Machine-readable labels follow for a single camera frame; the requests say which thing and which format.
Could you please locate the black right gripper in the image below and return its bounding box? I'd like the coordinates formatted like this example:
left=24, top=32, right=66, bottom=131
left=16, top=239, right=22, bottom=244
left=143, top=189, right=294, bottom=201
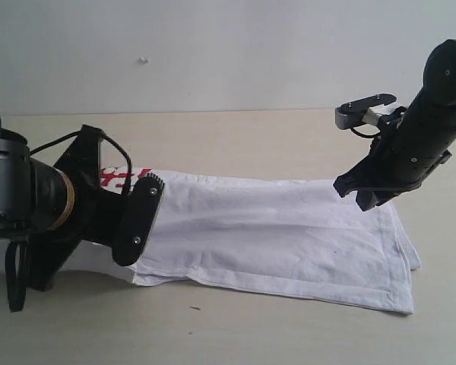
left=333, top=106, right=452, bottom=211

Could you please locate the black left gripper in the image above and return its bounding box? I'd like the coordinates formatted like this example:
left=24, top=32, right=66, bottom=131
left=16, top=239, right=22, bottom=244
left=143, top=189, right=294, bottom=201
left=27, top=125, right=132, bottom=291

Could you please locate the white t-shirt red Chinese patch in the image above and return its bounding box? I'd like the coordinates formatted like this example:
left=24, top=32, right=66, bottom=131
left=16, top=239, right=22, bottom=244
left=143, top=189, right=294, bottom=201
left=65, top=170, right=421, bottom=315

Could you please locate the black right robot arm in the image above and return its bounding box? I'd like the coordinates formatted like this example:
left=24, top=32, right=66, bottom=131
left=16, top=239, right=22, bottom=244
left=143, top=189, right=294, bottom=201
left=334, top=40, right=456, bottom=211

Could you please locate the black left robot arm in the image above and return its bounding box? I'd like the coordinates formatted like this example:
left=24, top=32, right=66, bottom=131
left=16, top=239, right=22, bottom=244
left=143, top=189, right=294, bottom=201
left=0, top=118, right=133, bottom=313

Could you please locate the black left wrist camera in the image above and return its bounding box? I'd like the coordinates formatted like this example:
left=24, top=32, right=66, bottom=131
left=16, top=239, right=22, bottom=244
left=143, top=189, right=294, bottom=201
left=112, top=172, right=164, bottom=267

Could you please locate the black right camera cable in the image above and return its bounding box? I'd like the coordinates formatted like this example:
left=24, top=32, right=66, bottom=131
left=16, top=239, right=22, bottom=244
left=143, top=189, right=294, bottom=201
left=350, top=125, right=384, bottom=139

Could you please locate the black camera cable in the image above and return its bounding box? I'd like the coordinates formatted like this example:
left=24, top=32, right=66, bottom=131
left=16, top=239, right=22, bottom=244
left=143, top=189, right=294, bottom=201
left=350, top=125, right=384, bottom=139
left=28, top=129, right=133, bottom=198

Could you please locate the black left camera cable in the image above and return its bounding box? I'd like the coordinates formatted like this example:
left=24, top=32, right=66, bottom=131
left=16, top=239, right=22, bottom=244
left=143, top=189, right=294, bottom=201
left=28, top=129, right=133, bottom=198

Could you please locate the small white wall hook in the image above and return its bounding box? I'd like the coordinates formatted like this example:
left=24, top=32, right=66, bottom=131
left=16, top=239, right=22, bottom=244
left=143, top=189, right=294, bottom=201
left=138, top=57, right=149, bottom=65

